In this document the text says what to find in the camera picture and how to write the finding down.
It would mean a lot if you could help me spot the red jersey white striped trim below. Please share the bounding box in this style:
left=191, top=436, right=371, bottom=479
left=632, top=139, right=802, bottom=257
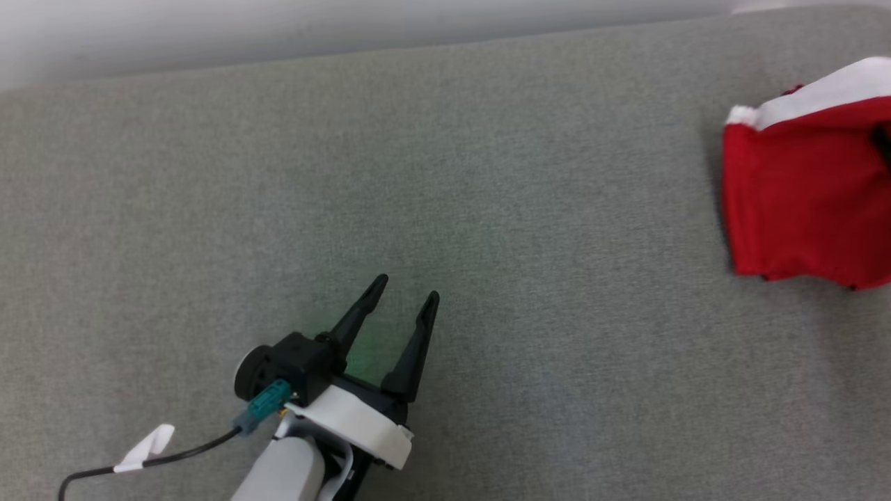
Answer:
left=721, top=56, right=891, bottom=291

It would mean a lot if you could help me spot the black left camera cable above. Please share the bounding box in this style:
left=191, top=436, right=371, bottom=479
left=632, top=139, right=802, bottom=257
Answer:
left=57, top=427, right=243, bottom=501

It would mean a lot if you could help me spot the grey fabric sofa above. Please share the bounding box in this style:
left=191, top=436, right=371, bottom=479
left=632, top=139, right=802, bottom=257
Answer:
left=0, top=6, right=891, bottom=501

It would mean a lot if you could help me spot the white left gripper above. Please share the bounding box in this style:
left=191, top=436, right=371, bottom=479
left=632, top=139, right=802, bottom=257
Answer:
left=275, top=273, right=441, bottom=472

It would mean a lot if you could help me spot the teal left camera cable connector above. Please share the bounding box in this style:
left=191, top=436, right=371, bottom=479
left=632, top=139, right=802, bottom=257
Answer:
left=232, top=379, right=293, bottom=437

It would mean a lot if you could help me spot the white tape tag on cable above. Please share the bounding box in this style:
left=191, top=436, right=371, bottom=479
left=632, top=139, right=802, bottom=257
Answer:
left=113, top=423, right=176, bottom=475

